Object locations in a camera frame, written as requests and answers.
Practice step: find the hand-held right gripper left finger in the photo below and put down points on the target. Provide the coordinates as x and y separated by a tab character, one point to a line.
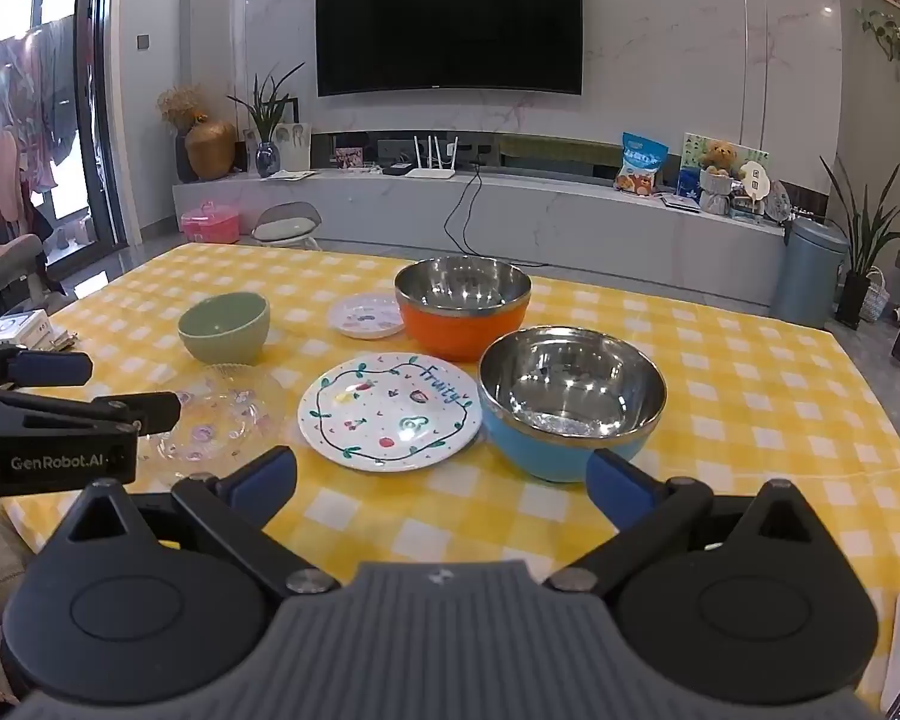
264	474

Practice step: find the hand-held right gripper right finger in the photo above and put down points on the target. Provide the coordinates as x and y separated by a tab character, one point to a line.
621	481

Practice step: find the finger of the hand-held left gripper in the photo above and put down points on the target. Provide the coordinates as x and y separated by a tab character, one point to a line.
49	367
142	411

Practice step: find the clear glass patterned plate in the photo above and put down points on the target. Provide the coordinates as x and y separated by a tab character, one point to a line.
221	420

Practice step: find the blue steel-lined bowl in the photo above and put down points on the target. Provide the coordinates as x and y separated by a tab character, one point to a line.
540	446

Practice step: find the green ceramic bowl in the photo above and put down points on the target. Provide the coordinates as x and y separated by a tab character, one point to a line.
225	337

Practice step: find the white plate with fruit drawings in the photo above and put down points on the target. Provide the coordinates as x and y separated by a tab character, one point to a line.
390	412

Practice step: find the small white fruit-print plate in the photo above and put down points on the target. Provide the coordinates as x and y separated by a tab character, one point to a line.
360	315

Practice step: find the orange steel-lined bowl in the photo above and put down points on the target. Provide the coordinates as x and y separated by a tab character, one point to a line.
454	334

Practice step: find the white cardboard box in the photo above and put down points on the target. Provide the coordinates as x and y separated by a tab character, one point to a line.
19	330

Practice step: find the pink office chair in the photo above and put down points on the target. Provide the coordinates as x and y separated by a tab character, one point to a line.
4	255

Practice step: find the yellow checked tablecloth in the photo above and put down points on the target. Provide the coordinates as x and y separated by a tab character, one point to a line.
757	405

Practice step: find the pink plastic storage box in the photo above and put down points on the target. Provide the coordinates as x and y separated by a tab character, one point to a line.
210	225

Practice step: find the grey round stool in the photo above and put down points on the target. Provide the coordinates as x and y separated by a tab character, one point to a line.
286	226

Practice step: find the white marble television console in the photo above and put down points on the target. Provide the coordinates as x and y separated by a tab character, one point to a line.
585	225

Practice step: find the gold round vase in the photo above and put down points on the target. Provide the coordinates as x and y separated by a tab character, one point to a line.
211	150

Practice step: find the blue-grey trash can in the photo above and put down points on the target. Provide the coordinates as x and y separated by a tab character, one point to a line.
806	277

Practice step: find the papers on console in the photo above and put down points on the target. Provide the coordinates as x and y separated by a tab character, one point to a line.
292	175

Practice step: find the glass sliding door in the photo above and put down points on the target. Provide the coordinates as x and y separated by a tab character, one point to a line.
97	90

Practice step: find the green plant in blue vase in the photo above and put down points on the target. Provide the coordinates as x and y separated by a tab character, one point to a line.
268	157

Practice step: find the flat white book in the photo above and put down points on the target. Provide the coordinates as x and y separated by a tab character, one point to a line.
682	202

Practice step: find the tall potted green plant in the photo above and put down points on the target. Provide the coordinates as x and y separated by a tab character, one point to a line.
853	300

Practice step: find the white wrapped pot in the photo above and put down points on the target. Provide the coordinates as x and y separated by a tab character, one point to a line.
715	195

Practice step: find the white drawing card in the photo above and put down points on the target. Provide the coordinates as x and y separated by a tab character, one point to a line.
296	146

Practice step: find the white woven basket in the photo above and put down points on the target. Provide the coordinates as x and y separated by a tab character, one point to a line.
875	300

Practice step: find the blue snack bag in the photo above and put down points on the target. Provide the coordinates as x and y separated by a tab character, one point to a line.
641	165

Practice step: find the grey patterned hand fan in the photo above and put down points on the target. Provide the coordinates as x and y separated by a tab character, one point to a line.
780	199

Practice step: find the pink photo card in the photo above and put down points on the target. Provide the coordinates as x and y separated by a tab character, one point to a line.
349	157

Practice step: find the black set-top box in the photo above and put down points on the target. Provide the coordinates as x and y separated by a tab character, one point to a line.
397	169

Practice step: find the green picture book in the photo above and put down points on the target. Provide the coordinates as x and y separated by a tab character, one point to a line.
690	154

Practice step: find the white round hand fan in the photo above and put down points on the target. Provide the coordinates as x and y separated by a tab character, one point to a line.
754	174

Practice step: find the brown teddy bear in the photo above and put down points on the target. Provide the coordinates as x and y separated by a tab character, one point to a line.
722	157

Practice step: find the white wifi router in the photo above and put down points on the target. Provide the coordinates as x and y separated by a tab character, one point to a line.
431	171

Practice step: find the hanging vine plant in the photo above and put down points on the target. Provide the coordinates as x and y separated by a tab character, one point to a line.
896	37

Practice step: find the black wall television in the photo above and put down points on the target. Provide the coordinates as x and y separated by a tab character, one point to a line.
450	15

